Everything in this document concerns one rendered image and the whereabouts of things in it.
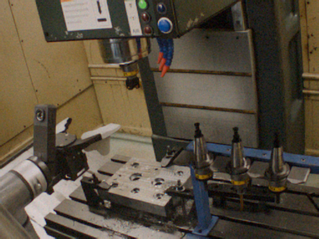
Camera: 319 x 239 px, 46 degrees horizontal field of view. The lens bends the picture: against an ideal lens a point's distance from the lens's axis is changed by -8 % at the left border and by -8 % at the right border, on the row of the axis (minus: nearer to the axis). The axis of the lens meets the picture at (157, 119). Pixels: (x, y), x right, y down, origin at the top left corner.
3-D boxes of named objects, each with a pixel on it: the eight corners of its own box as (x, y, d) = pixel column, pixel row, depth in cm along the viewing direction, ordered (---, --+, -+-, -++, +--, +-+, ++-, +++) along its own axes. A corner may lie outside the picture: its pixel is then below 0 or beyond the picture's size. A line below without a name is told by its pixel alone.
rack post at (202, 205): (205, 238, 126) (195, 164, 113) (191, 234, 129) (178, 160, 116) (219, 218, 133) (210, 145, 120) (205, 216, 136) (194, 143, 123)
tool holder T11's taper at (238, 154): (250, 160, 104) (248, 138, 101) (240, 168, 101) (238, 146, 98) (236, 156, 107) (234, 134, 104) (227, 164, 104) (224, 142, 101)
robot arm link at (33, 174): (2, 166, 74) (27, 174, 70) (19, 154, 78) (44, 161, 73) (15, 196, 77) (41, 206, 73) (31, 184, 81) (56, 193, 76)
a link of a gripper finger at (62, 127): (65, 138, 97) (60, 157, 88) (58, 116, 94) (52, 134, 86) (76, 135, 97) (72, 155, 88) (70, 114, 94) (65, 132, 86)
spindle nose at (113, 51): (159, 45, 128) (152, 10, 123) (142, 63, 115) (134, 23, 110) (114, 50, 134) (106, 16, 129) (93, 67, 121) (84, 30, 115)
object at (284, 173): (292, 171, 99) (292, 163, 98) (285, 184, 95) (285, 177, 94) (270, 167, 103) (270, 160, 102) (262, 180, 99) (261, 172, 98)
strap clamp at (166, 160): (171, 187, 156) (164, 154, 149) (163, 185, 157) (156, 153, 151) (187, 168, 165) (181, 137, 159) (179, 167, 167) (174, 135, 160)
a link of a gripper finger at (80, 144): (98, 134, 86) (61, 147, 83) (96, 127, 85) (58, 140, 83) (104, 143, 82) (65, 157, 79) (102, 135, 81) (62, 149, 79)
